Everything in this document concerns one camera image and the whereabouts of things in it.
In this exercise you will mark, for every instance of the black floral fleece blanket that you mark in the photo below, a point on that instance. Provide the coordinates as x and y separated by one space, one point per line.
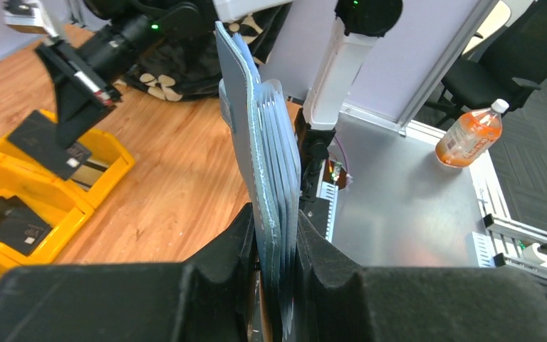
188 69

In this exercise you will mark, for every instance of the orange drink bottle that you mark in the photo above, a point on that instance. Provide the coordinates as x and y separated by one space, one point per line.
472 134

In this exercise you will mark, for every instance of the gold striped card in tray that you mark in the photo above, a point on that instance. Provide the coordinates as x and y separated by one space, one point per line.
89 173

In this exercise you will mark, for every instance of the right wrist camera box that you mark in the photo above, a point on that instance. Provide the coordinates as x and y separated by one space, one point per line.
32 17

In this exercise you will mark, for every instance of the aluminium frame post right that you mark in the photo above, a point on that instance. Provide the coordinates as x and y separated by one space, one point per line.
460 37

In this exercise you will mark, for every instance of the black card in tray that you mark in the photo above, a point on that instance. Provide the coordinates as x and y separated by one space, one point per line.
20 227

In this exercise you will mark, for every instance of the yellow plastic compartment tray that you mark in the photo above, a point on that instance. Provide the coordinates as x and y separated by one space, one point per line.
62 203

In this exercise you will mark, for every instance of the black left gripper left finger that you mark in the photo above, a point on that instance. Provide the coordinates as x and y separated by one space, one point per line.
204 298

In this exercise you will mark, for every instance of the black VIP credit card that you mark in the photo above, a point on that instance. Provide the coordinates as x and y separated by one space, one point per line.
36 137

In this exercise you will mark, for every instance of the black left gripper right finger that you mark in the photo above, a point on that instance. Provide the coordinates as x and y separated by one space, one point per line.
340 300

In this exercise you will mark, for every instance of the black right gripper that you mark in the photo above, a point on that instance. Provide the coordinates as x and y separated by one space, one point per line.
83 77

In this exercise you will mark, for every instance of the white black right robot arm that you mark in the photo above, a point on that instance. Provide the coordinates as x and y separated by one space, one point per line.
358 24

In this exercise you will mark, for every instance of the black office chair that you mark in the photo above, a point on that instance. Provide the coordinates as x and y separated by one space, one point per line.
511 69

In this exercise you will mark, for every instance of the blue leather card holder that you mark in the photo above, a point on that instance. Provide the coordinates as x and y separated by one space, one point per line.
267 155

